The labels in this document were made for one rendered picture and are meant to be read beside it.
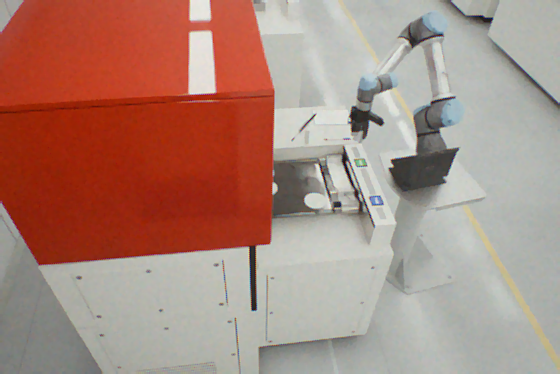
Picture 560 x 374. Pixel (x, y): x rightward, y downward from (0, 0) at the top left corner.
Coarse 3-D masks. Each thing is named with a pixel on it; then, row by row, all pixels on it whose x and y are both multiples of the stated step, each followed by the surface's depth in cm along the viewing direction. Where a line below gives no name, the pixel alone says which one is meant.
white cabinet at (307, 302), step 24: (312, 264) 191; (336, 264) 193; (360, 264) 196; (384, 264) 198; (264, 288) 199; (288, 288) 202; (312, 288) 204; (336, 288) 207; (360, 288) 210; (264, 312) 214; (288, 312) 217; (312, 312) 220; (336, 312) 223; (360, 312) 227; (264, 336) 232; (288, 336) 235; (312, 336) 238; (336, 336) 242
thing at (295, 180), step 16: (288, 176) 217; (304, 176) 217; (320, 176) 218; (288, 192) 209; (304, 192) 209; (320, 192) 210; (272, 208) 202; (288, 208) 202; (304, 208) 202; (320, 208) 202
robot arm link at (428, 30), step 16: (432, 16) 199; (416, 32) 206; (432, 32) 200; (432, 48) 202; (432, 64) 203; (432, 80) 204; (448, 80) 203; (448, 96) 201; (432, 112) 207; (448, 112) 199
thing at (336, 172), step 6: (336, 162) 228; (330, 168) 225; (336, 168) 225; (342, 168) 225; (330, 174) 222; (336, 174) 222; (342, 174) 222; (330, 180) 222; (336, 180) 219; (342, 180) 219; (348, 180) 218; (336, 186) 215; (342, 186) 216; (348, 186) 215; (336, 198) 213; (342, 198) 210; (348, 198) 210; (354, 198) 210; (342, 210) 205; (348, 210) 205; (354, 210) 206
